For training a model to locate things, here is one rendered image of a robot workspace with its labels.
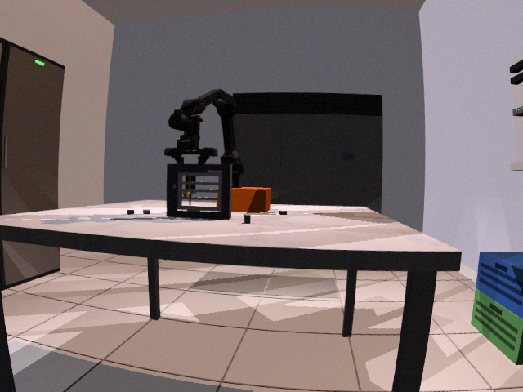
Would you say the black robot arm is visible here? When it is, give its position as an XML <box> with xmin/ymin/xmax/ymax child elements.
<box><xmin>168</xmin><ymin>88</ymin><xmax>244</xmax><ymax>188</ymax></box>

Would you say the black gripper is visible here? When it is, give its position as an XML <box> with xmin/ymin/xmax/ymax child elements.
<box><xmin>164</xmin><ymin>131</ymin><xmax>218</xmax><ymax>164</ymax></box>

